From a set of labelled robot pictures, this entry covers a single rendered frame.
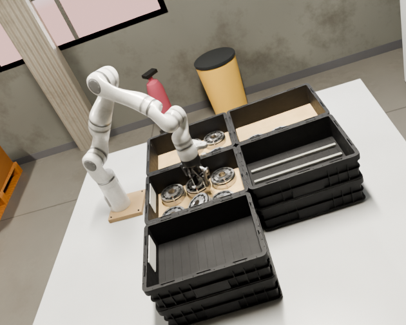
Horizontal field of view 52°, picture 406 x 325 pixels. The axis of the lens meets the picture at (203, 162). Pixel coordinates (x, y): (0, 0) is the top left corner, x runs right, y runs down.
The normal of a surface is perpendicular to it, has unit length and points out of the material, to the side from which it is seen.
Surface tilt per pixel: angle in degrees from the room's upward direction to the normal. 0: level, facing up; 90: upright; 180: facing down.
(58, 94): 90
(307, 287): 0
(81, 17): 90
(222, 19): 90
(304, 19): 90
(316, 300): 0
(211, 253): 0
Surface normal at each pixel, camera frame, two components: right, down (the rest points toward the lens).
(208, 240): -0.32, -0.76
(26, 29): 0.00, 0.59
